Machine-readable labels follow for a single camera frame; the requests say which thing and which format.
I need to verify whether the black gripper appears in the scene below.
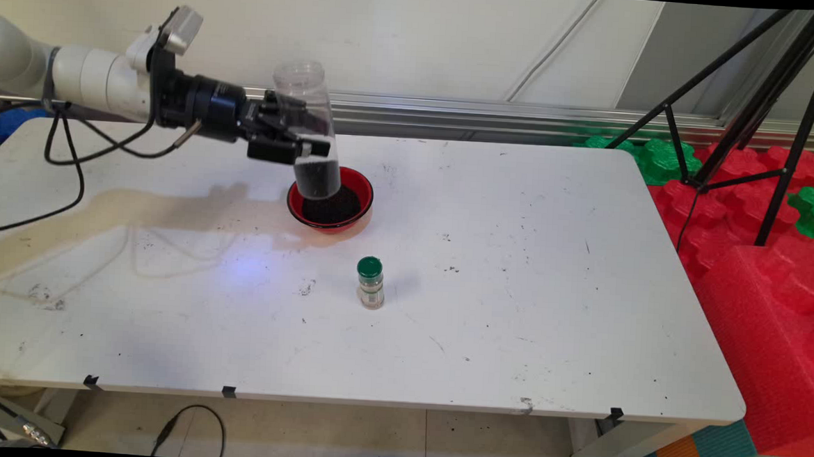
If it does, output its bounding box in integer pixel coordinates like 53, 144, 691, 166
184, 76, 336, 168

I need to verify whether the red bowl with black rim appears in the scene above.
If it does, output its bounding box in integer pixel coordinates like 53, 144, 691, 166
285, 163, 376, 238

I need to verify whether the black seeds pile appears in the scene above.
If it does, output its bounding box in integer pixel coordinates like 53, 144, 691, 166
301, 185, 363, 227

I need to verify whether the spice bottle with green cap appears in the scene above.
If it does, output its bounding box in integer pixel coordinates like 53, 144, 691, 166
355, 255, 388, 311

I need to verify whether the blue foam block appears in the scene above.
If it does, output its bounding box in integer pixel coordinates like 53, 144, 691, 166
0, 105, 53, 162

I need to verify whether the green foam block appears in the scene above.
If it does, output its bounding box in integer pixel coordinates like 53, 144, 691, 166
573, 132, 639, 155
785, 184, 814, 239
635, 137, 704, 189

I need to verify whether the red foam tile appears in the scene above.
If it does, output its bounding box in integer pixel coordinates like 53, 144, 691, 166
694, 141, 814, 203
644, 177, 800, 291

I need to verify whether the grey table leg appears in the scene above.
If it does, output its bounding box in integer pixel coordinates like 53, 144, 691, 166
568, 415, 708, 457

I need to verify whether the black tripod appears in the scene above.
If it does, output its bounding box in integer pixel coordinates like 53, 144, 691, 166
600, 0, 814, 250

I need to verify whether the teal foam mat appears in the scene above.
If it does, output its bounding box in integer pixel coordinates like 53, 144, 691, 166
625, 414, 760, 457

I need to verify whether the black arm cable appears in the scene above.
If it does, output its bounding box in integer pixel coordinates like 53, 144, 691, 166
43, 102, 202, 173
0, 99, 91, 241

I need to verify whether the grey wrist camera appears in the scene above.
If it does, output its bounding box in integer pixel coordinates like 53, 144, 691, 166
122, 2, 205, 131

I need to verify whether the black strap on arm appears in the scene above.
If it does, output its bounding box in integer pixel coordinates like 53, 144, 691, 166
42, 45, 63, 107

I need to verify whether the aluminium rail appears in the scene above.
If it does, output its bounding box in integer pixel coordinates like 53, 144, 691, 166
0, 70, 814, 159

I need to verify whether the white wall cable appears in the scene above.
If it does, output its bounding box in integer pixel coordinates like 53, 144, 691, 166
506, 0, 601, 106

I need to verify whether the black floor cable with plug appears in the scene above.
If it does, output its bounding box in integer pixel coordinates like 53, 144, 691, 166
150, 402, 228, 457

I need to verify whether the black cable with metal connector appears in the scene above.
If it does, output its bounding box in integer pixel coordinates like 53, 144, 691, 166
0, 388, 69, 449

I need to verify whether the thin black tripod cable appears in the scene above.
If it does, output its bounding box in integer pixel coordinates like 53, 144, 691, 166
676, 177, 704, 253

